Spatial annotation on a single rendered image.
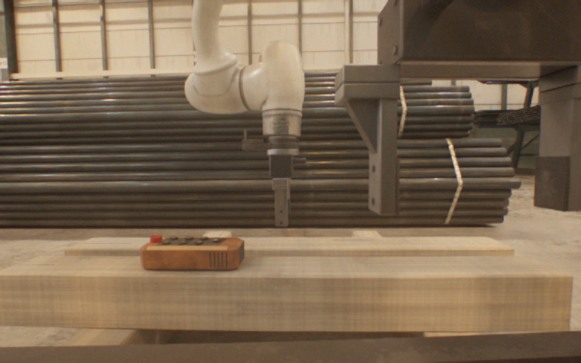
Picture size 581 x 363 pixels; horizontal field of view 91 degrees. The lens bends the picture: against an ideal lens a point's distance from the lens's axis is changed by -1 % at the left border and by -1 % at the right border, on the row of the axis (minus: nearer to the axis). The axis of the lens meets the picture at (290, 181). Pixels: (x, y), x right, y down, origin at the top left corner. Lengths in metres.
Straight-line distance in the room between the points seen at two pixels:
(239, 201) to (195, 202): 0.24
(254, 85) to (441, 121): 1.38
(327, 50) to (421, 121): 7.86
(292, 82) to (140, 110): 1.40
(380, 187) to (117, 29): 11.18
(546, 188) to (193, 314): 0.51
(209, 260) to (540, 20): 0.51
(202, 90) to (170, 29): 9.86
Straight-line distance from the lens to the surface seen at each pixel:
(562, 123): 0.29
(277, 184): 0.58
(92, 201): 1.97
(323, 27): 9.78
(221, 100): 0.70
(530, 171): 8.47
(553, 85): 0.30
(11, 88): 3.16
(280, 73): 0.65
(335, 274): 0.52
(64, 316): 0.69
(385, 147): 0.21
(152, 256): 0.58
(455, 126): 1.92
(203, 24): 0.68
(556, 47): 0.27
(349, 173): 1.55
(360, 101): 0.22
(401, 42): 0.22
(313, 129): 1.71
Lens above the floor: 0.39
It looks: 4 degrees down
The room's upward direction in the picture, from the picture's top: 1 degrees counter-clockwise
